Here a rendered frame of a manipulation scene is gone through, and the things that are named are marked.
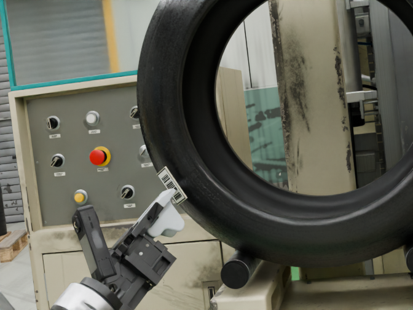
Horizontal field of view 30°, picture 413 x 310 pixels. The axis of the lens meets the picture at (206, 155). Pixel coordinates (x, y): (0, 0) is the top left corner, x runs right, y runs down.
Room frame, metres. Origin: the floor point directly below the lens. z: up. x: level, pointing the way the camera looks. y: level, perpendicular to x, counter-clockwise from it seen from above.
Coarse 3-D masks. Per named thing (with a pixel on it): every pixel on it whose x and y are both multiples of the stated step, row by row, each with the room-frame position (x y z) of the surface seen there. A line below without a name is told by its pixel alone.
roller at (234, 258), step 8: (232, 256) 1.22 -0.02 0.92; (240, 256) 1.21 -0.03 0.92; (248, 256) 1.23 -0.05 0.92; (224, 264) 1.18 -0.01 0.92; (232, 264) 1.18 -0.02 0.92; (240, 264) 1.18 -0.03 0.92; (248, 264) 1.19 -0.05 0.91; (256, 264) 1.25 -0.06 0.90; (224, 272) 1.18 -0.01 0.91; (232, 272) 1.18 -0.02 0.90; (240, 272) 1.17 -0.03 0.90; (248, 272) 1.17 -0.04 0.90; (224, 280) 1.18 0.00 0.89; (232, 280) 1.18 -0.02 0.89; (240, 280) 1.17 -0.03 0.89; (232, 288) 1.18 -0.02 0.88
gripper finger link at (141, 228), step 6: (156, 204) 1.15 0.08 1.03; (150, 210) 1.13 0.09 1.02; (156, 210) 1.14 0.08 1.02; (144, 216) 1.12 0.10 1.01; (150, 216) 1.13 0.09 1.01; (156, 216) 1.14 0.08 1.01; (144, 222) 1.12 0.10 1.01; (150, 222) 1.12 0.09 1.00; (138, 228) 1.11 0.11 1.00; (144, 228) 1.11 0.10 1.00; (132, 234) 1.10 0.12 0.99; (126, 240) 1.11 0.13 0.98; (132, 240) 1.12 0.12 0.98
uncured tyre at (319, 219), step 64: (192, 0) 1.17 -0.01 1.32; (256, 0) 1.42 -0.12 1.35; (384, 0) 1.37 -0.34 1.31; (192, 64) 1.44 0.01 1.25; (192, 128) 1.44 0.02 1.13; (192, 192) 1.18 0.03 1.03; (256, 192) 1.43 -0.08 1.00; (384, 192) 1.38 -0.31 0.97; (256, 256) 1.20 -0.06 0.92; (320, 256) 1.16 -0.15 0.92
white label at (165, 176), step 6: (162, 174) 1.21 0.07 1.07; (168, 174) 1.20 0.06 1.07; (162, 180) 1.22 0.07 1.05; (168, 180) 1.21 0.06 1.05; (174, 180) 1.19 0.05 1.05; (168, 186) 1.22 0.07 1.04; (174, 186) 1.20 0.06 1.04; (180, 192) 1.19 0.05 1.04; (174, 198) 1.22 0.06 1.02; (180, 198) 1.20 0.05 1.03; (186, 198) 1.19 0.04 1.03
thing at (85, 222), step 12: (84, 216) 1.12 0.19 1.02; (96, 216) 1.13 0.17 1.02; (84, 228) 1.11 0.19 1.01; (96, 228) 1.11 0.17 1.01; (84, 240) 1.12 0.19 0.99; (96, 240) 1.11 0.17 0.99; (84, 252) 1.13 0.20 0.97; (96, 252) 1.10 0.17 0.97; (108, 252) 1.11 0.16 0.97; (96, 264) 1.09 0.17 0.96; (108, 264) 1.10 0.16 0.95; (96, 276) 1.10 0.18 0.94; (108, 276) 1.09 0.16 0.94
